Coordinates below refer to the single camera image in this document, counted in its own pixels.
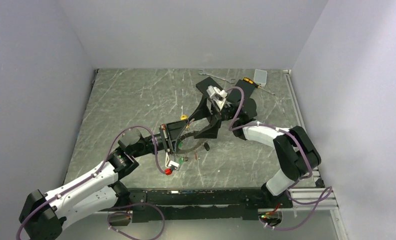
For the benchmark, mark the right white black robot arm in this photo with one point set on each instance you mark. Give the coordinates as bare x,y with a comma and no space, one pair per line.
295,151

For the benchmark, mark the plain black box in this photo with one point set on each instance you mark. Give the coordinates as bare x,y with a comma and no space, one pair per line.
247,92

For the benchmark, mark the yellow black handled screwdriver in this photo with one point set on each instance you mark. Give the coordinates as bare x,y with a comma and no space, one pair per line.
256,85

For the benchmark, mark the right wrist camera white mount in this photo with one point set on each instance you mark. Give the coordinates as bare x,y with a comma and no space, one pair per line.
218,97

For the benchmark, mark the black key tag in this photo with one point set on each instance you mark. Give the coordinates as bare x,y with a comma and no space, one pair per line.
206,146

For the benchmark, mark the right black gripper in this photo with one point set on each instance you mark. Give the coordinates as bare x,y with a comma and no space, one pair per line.
203,112

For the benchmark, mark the silver wrench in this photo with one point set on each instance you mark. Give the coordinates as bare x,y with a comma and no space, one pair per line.
227,79

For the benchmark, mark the aluminium frame rail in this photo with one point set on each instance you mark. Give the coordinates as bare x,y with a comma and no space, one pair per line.
304,199

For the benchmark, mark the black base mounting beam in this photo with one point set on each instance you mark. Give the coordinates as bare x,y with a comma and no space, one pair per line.
198,204

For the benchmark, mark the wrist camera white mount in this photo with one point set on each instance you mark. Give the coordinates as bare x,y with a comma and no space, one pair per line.
170,165
218,97

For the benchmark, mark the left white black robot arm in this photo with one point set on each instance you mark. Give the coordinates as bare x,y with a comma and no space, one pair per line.
46,214

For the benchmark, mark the black box with white label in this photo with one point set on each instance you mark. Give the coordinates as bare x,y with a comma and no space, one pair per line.
203,85

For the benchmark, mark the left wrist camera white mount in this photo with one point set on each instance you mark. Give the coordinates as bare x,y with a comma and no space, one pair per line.
170,165

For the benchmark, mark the clear plastic container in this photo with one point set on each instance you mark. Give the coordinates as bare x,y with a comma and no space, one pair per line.
260,77

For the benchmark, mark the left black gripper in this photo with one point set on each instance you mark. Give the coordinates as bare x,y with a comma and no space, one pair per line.
171,131

